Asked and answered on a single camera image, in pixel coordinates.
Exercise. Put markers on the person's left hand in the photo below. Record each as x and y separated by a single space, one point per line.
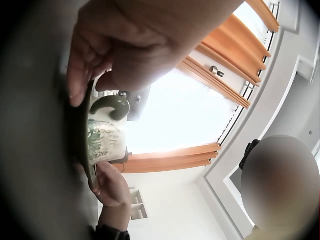
140 27

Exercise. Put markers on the person's right thumb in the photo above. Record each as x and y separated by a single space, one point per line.
110 170

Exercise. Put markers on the person's right hand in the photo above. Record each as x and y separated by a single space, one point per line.
112 187

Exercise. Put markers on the bright window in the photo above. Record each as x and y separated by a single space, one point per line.
180 117

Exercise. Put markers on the dark green saucer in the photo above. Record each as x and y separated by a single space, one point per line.
83 135

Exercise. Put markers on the orange pleated curtain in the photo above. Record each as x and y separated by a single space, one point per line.
170 157
235 47

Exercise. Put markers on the person's left thumb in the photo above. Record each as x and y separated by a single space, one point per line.
132 75

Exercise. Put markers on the person's left fingers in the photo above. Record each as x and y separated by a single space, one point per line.
77 72

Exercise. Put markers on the black curtain rail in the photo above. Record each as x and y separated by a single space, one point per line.
246 87

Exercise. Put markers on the metal knob fitting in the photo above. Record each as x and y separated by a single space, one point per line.
216 70

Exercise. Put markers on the person's right fingers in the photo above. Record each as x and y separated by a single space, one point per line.
96 190

